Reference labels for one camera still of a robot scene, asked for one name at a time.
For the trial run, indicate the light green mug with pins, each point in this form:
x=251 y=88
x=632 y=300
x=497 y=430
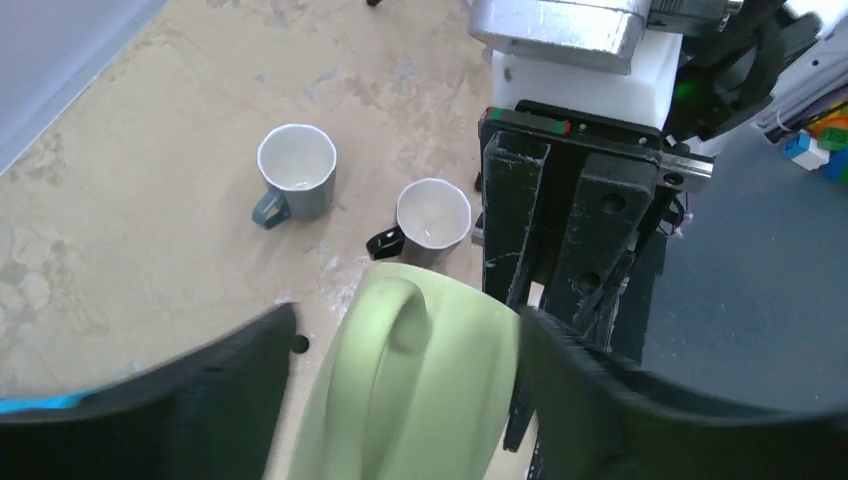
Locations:
x=416 y=383

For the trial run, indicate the black knob near tube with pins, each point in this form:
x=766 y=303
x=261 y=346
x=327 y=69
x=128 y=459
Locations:
x=300 y=344

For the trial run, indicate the blue plastic tube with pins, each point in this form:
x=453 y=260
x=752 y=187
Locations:
x=13 y=405

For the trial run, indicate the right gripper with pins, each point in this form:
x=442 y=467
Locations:
x=563 y=91

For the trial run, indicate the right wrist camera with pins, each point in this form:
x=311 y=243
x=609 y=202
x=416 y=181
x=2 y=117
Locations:
x=599 y=35

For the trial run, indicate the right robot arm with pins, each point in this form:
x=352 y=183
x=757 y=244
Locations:
x=733 y=53

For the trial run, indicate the colourful toy blocks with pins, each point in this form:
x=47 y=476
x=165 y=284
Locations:
x=823 y=148

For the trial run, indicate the grey mug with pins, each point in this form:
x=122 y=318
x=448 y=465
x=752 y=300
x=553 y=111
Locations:
x=298 y=163

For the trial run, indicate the black mug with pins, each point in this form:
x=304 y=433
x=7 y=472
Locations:
x=432 y=217

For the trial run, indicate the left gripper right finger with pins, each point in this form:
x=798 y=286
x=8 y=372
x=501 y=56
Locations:
x=600 y=417

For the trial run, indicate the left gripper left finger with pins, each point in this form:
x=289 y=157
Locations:
x=209 y=414

